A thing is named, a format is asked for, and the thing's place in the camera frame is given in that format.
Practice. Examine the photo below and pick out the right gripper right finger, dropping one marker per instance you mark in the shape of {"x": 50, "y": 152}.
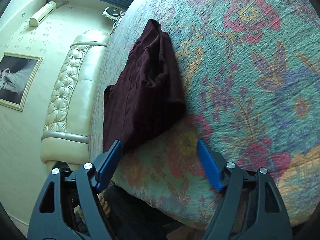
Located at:
{"x": 265, "y": 216}

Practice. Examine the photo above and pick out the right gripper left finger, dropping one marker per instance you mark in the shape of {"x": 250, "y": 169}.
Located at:
{"x": 68, "y": 206}

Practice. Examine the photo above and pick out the dark maroon pants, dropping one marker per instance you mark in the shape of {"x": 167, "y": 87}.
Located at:
{"x": 147, "y": 98}

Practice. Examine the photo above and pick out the person's right hand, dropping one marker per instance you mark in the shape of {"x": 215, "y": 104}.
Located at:
{"x": 103, "y": 204}

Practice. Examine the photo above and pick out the cream tufted headboard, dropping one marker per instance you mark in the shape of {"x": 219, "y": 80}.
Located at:
{"x": 67, "y": 125}

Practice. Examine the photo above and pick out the framed black-white picture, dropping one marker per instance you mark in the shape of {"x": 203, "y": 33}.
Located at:
{"x": 17, "y": 74}

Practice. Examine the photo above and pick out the floral bedspread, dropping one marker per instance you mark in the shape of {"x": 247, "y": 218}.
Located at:
{"x": 250, "y": 74}

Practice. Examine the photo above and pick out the white air conditioner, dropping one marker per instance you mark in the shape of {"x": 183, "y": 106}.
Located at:
{"x": 42, "y": 14}

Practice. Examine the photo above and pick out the white fan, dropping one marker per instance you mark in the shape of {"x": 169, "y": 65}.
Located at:
{"x": 113, "y": 13}

